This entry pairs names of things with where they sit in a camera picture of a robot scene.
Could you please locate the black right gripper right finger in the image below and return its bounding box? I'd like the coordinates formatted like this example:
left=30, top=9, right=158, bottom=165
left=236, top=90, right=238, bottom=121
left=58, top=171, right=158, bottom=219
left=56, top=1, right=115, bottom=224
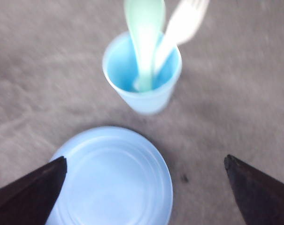
left=224, top=154, right=284, bottom=225

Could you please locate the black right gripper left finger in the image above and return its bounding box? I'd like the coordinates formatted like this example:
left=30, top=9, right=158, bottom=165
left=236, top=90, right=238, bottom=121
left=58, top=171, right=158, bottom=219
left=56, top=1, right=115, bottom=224
left=0, top=157, right=67, bottom=225

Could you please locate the light blue plastic cup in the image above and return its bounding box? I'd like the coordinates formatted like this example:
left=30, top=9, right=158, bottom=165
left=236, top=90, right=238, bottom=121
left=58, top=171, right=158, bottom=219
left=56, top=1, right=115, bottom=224
left=102, top=31, right=182, bottom=115

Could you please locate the white plastic fork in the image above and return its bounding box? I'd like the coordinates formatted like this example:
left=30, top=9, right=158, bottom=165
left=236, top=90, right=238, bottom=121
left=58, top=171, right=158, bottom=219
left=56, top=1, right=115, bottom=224
left=154, top=0, right=209, bottom=75

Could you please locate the mint green plastic spoon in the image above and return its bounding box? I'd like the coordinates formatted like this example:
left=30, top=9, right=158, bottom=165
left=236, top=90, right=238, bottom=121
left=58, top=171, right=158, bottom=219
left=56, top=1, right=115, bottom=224
left=124, top=0, right=166, bottom=92

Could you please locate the blue plastic plate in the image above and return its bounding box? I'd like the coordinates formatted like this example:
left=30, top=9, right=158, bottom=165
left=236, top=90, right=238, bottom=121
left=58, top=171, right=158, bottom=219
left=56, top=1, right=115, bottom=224
left=46, top=126, right=173, bottom=225

